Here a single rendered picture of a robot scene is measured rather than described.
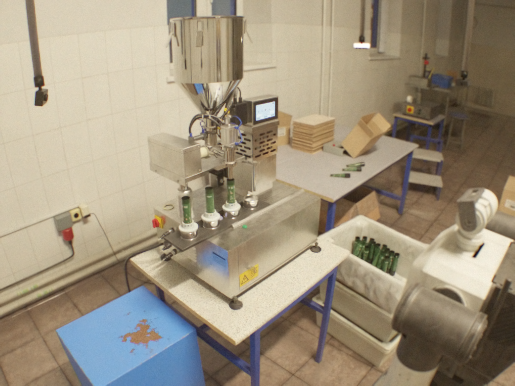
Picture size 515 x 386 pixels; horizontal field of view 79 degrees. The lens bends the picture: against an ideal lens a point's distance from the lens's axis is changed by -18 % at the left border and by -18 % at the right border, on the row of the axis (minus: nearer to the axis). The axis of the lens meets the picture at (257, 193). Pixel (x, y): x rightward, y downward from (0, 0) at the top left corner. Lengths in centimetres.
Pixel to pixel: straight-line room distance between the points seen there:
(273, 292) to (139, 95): 185
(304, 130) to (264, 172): 143
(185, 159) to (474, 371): 115
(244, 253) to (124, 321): 66
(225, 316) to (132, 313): 49
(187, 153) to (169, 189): 181
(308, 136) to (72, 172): 184
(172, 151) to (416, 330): 111
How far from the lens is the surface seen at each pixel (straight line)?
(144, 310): 176
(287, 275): 166
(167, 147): 147
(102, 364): 158
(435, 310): 64
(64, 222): 274
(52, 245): 286
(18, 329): 286
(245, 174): 164
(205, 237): 139
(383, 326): 207
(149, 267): 176
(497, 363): 85
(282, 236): 156
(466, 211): 74
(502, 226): 101
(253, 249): 144
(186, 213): 135
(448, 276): 75
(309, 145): 308
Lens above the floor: 177
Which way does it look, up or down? 25 degrees down
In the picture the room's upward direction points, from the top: straight up
